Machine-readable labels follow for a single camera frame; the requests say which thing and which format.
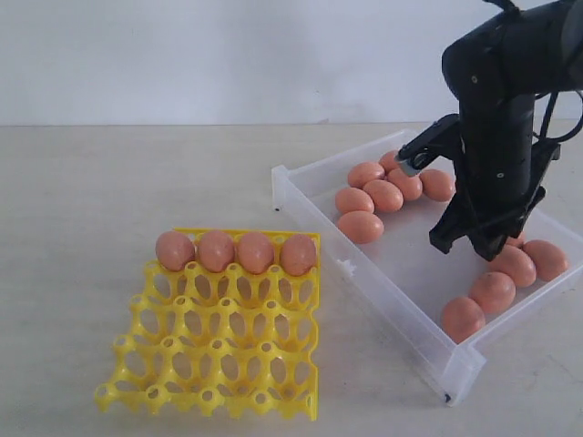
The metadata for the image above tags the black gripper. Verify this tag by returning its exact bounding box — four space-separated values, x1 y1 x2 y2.
428 136 562 263

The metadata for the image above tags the brown egg cluster back-left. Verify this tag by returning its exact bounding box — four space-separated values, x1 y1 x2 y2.
347 161 385 188

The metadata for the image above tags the brown egg left cluster middle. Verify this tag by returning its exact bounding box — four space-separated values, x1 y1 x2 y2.
334 187 374 214

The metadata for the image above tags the brown egg bin front-right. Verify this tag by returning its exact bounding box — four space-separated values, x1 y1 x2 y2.
468 271 517 314

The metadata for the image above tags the black camera cable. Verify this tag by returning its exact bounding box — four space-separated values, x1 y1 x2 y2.
532 88 583 147

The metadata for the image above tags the yellow plastic egg tray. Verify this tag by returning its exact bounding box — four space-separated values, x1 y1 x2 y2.
94 260 321 420

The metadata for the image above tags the brown egg cluster back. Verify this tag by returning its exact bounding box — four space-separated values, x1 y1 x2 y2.
378 150 399 174

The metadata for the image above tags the brown egg bin front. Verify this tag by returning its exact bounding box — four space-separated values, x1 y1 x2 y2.
441 296 486 344

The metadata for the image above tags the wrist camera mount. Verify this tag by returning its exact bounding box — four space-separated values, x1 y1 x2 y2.
395 114 462 177

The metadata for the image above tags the black strap loop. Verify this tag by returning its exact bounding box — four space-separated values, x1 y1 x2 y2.
482 0 523 17

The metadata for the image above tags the brown egg left cluster front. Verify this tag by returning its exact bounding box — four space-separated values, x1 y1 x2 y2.
336 210 384 244

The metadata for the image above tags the brown egg cluster centre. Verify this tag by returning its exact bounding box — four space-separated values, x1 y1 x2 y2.
363 179 404 213

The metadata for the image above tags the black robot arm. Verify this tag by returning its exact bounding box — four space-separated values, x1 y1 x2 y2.
429 1 582 260

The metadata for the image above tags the brown egg bin far right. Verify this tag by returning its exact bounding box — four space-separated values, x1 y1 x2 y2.
522 239 569 282

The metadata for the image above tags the brown egg cluster centre-right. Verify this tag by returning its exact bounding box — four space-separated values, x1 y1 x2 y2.
386 168 423 202

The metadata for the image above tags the brown egg bin right back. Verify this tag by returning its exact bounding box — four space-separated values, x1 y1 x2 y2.
506 231 526 249

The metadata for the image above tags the brown egg cluster right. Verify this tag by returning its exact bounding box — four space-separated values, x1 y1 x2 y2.
419 168 455 202

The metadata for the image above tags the brown egg bin right middle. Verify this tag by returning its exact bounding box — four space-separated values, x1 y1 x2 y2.
488 245 537 288

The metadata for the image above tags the clear plastic bin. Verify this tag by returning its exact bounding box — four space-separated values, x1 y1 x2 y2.
271 129 582 406

